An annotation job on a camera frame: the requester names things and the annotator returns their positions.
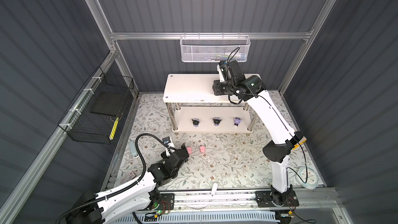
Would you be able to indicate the markers in white basket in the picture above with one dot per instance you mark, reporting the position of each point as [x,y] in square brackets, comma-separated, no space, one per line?
[240,57]

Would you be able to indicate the yellow marker in basket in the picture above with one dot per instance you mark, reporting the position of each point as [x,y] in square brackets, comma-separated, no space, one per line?
[113,130]

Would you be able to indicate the dark purple toy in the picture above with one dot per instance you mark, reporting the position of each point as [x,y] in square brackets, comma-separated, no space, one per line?
[216,121]
[195,122]

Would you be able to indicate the white round clock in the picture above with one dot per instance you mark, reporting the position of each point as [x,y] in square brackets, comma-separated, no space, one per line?
[307,178]

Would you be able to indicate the yellow calculator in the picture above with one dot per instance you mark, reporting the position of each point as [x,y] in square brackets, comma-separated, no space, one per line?
[300,143]

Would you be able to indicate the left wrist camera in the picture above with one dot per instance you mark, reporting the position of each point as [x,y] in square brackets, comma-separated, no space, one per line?
[169,146]

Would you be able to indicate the white wire mesh basket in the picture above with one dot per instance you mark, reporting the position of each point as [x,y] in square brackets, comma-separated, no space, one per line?
[195,48]

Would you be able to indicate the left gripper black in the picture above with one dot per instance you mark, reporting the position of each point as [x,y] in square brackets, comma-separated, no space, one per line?
[183,148]

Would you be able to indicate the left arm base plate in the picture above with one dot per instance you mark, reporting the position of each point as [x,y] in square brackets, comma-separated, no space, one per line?
[163,205]

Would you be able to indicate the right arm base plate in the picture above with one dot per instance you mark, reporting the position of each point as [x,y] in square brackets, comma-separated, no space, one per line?
[274,198]

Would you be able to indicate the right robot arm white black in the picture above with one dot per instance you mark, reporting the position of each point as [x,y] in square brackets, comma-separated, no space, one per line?
[251,90]

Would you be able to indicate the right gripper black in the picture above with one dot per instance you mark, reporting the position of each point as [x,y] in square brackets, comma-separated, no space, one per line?
[215,86]

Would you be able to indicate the white two-tier shelf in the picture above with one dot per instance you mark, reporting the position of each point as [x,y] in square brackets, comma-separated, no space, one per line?
[189,96]

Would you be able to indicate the light purple toy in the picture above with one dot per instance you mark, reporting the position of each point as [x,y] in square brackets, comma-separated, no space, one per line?
[237,121]

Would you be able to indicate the white cylinder on rail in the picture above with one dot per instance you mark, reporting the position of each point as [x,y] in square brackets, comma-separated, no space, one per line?
[214,189]

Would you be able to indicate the black wire basket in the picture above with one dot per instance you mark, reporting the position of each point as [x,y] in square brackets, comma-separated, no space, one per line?
[91,119]

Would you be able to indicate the white ventilated cover strip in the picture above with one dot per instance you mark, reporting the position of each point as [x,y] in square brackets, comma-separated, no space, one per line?
[221,217]

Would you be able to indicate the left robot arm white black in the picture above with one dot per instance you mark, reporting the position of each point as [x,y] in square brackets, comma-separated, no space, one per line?
[138,194]

